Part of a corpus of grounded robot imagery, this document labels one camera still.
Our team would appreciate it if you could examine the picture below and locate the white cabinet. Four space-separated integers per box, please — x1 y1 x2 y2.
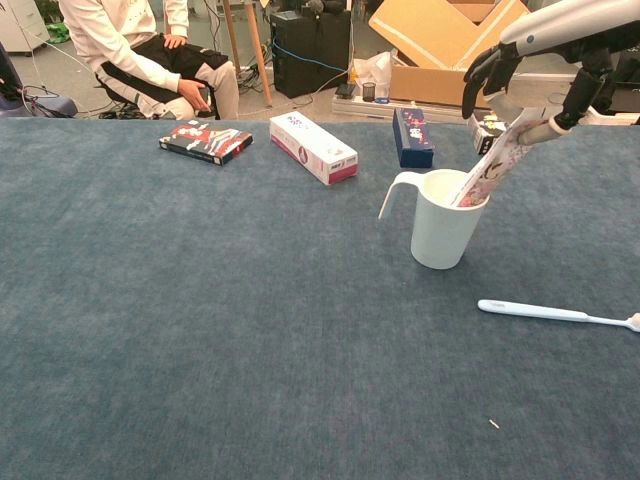
0 0 51 53

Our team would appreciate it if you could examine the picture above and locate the large open cardboard box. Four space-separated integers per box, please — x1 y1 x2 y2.
368 0 531 109

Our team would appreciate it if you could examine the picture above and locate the black computer tower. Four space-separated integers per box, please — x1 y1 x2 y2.
269 9 352 100

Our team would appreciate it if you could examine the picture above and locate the white plastic bag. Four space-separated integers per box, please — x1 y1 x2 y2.
352 50 394 99

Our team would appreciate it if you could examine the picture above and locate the white cup with handle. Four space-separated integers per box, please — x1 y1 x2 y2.
377 168 491 271

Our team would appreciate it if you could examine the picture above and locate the red black flat box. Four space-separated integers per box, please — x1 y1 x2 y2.
158 121 254 167

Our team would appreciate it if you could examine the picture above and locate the white and pink box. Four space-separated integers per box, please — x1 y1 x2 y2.
269 111 360 187

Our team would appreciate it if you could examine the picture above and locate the small black white box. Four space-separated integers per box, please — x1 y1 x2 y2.
469 115 509 156

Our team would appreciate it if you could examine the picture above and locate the dark blue long box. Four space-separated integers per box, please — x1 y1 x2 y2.
392 106 435 169

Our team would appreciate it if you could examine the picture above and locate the blue cable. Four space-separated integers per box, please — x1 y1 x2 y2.
272 39 350 76

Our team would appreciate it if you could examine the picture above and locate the aluminium rail platform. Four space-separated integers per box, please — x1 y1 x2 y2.
331 93 506 124

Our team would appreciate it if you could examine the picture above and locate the black cloth covered chair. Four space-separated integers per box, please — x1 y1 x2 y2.
582 47 640 115

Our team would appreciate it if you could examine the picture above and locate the blue felt table cover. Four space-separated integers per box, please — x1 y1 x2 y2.
0 117 640 480

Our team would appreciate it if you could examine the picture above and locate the person in white top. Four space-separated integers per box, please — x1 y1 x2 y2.
58 0 240 121

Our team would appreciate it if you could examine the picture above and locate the white red toothpaste tube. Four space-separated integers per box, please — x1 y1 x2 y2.
449 108 551 209

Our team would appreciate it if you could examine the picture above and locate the dark blue machine base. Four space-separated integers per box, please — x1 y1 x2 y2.
0 42 79 119

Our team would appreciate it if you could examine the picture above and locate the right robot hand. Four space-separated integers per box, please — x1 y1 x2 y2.
462 0 640 147

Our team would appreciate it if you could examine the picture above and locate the white plastic bin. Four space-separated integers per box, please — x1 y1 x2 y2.
584 104 640 126

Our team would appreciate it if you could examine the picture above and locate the light blue toothbrush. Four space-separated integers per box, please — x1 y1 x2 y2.
477 298 640 333

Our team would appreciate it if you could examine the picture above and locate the black stool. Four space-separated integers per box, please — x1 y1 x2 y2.
94 74 150 120

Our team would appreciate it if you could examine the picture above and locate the wooden easel leg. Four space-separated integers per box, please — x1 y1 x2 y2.
221 0 274 108

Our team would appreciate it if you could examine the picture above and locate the green bag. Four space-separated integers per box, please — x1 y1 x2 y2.
45 18 76 44

